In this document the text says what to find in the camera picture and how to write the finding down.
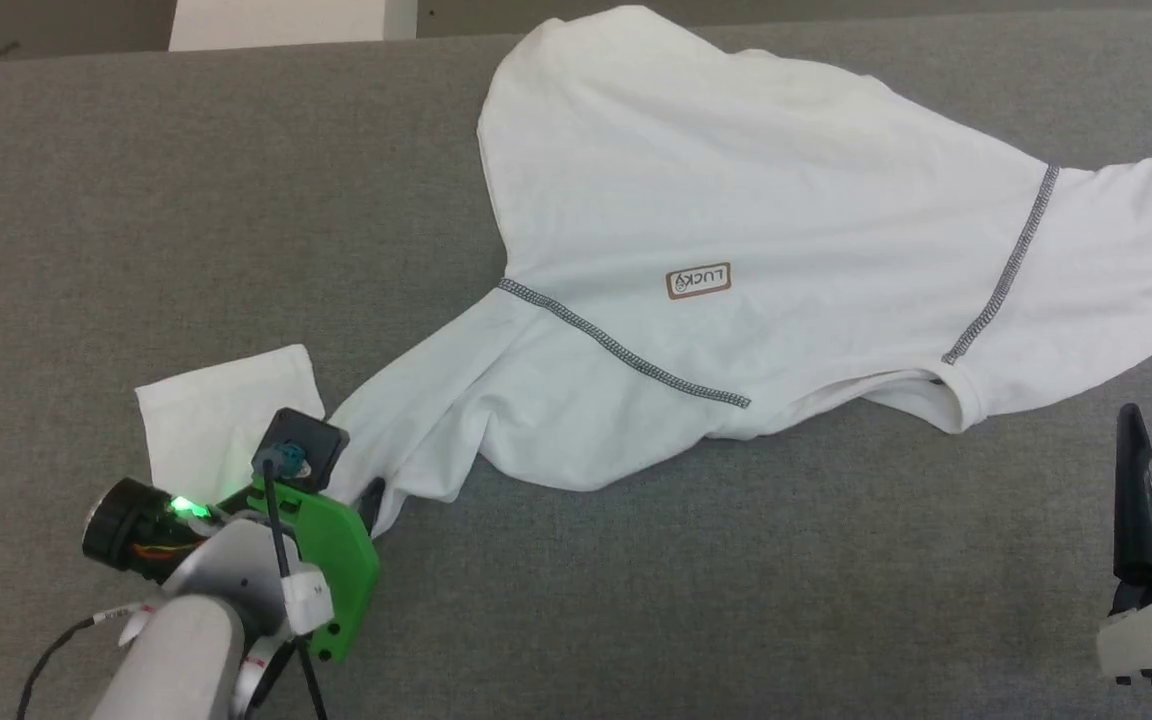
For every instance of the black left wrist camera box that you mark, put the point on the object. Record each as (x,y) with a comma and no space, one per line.
(316,440)

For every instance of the white shirt with grey stitching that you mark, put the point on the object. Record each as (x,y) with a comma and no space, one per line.
(736,200)

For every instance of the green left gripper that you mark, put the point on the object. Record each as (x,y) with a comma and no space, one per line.
(336,550)

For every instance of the black cylindrical left gripper motor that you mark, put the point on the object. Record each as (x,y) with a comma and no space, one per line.
(121,530)

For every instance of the white cardboard box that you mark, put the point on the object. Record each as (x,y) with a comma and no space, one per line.
(286,22)

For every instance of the grey fabric sofa cushion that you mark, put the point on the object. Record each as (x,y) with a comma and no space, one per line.
(136,200)

